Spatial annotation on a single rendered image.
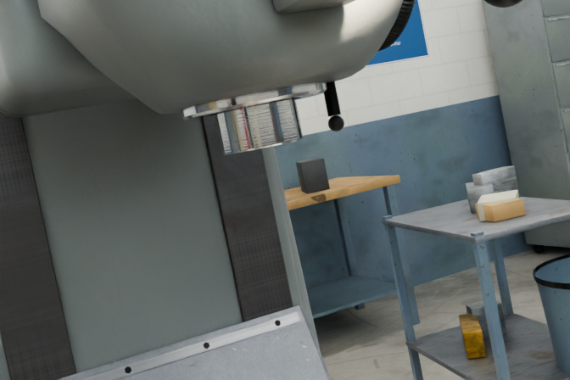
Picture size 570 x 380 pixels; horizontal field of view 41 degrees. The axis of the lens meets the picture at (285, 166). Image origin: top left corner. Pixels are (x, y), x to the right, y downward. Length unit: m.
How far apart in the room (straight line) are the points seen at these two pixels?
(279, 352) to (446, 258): 4.87
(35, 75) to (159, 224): 0.33
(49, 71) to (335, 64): 0.21
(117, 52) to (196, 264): 0.46
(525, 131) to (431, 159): 0.69
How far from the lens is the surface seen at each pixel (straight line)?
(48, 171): 0.79
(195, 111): 0.42
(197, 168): 0.82
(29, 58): 0.52
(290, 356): 0.85
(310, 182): 4.40
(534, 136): 5.65
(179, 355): 0.82
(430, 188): 5.59
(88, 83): 0.53
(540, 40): 5.48
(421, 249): 5.56
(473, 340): 2.98
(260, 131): 0.42
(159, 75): 0.38
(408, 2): 0.75
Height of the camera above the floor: 1.29
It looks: 3 degrees down
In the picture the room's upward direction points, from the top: 11 degrees counter-clockwise
